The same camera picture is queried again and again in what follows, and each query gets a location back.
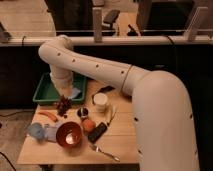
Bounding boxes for green plastic tray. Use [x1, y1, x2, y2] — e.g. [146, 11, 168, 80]
[33, 73, 87, 105]

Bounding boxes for light blue cloth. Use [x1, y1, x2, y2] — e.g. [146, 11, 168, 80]
[68, 87, 82, 99]

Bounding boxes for black office chair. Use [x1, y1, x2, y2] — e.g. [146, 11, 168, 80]
[103, 10, 120, 29]

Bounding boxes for white grey cloth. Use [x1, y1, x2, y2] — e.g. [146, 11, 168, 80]
[44, 121, 63, 142]

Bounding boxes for orange fruit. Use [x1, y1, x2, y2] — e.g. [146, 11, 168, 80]
[82, 119, 96, 132]

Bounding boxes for red bowl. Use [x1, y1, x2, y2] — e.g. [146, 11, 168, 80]
[56, 122, 82, 148]

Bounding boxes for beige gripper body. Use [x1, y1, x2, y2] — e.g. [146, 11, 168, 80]
[55, 82, 73, 98]

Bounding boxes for black rectangular block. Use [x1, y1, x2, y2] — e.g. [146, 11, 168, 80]
[88, 122, 107, 143]

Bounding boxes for orange carrot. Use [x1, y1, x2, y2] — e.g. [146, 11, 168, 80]
[38, 111, 58, 122]

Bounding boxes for small dark round container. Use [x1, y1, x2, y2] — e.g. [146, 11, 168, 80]
[77, 107, 89, 120]

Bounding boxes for white cylindrical cup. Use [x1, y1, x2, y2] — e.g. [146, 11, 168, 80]
[93, 93, 108, 112]

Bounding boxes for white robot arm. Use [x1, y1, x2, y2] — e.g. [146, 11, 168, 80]
[38, 35, 200, 171]

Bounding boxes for dark purple grapes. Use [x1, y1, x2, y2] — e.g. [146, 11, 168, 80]
[56, 96, 71, 117]

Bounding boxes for silver fork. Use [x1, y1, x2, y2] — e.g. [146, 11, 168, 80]
[90, 144, 120, 162]

